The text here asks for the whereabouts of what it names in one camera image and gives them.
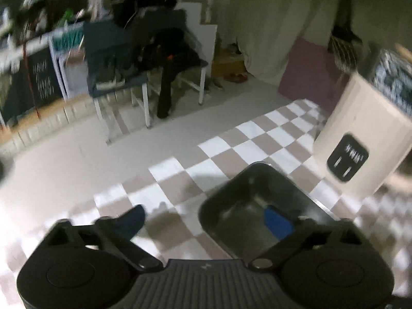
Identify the pink mat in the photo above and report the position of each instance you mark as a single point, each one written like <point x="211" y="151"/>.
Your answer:
<point x="309" y="70"/>

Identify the hanging net basket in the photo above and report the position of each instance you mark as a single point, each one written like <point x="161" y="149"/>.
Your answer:
<point x="347" y="54"/>

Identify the low wooden cabinet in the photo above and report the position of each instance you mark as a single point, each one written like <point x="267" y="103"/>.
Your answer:
<point x="41" y="122"/>

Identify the grey square glass dish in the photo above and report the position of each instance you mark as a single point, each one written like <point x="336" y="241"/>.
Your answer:
<point x="238" y="199"/>

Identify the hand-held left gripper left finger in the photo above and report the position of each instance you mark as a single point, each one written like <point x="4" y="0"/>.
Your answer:
<point x="133" y="220"/>

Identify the chair with white legs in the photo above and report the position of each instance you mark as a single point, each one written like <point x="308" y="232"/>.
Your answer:
<point x="141" y="80"/>

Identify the dark blue cloth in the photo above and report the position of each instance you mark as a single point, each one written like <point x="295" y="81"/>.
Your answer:
<point x="106" y="51"/>

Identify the green sign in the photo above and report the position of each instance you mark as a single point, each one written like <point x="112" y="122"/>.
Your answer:
<point x="66" y="40"/>

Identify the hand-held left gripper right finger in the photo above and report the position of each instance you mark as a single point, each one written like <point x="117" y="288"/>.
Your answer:
<point x="278" y="223"/>

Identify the brown slippers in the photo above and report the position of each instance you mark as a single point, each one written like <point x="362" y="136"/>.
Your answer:
<point x="236" y="78"/>

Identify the chair with dark clothes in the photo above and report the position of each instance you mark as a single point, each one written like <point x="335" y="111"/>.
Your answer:
<point x="167" y="48"/>

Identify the white framed box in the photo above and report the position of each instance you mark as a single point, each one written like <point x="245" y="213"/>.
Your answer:
<point x="74" y="80"/>

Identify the pink electric kettle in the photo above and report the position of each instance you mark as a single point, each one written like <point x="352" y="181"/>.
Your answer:
<point x="360" y="119"/>

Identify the brown white checkered tablecloth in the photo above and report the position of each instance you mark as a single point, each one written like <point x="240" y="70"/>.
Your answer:
<point x="257" y="141"/>

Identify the black chalkboard sign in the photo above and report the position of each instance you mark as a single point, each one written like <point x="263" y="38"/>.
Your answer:
<point x="45" y="77"/>

